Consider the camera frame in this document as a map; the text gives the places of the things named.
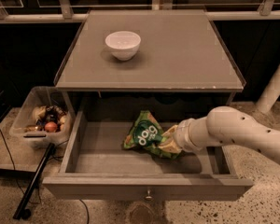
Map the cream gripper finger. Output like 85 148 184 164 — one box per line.
162 125 177 138
158 138 181 154

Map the green rice chip bag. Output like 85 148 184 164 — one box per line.
123 111 181 159

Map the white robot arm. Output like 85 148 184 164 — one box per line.
158 106 280 165

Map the metal drawer knob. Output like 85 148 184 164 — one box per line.
145 190 153 201

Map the open grey top drawer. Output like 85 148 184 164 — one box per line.
43 111 253 201

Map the grey cabinet with top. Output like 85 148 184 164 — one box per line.
54 10 245 121

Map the white ceramic bowl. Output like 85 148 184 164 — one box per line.
105 31 141 61

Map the black pole on floor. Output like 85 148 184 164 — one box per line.
13 143 54 220

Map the red apple in bin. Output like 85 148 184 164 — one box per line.
45 121 58 133

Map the clear plastic storage bin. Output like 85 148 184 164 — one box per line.
10 87 73 148

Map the black floor cable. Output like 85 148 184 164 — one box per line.
0 124 91 224

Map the metal window frame railing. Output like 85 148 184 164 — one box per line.
0 0 280 24

